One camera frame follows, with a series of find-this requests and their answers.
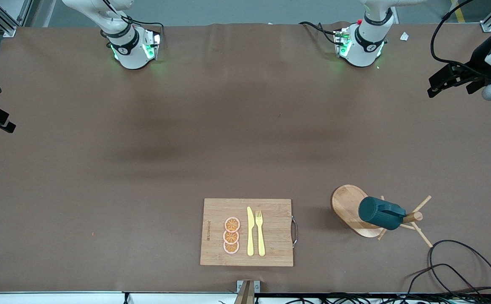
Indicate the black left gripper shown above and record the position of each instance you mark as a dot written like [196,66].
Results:
[480,58]

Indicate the dark teal cup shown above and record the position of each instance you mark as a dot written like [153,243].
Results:
[376,211]

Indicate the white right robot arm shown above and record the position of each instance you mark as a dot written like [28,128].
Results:
[131,55]

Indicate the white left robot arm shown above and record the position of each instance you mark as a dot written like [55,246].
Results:
[363,46]

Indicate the small white paper scrap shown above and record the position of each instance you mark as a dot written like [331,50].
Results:
[404,36]

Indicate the wooden mug tree stand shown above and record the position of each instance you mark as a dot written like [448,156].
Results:
[346,202]

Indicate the brown table mat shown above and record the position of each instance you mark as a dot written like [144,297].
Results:
[228,126]

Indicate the yellow plastic fork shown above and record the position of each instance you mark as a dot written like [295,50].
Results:
[261,240]

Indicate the bamboo cutting board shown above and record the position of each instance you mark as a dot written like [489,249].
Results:
[271,253]

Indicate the yellow plastic knife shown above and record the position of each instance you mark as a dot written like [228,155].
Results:
[250,236]

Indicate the orange slice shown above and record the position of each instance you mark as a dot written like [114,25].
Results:
[232,224]
[230,237]
[231,248]

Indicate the metal bracket with wooden post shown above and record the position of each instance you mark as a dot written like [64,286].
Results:
[247,295]

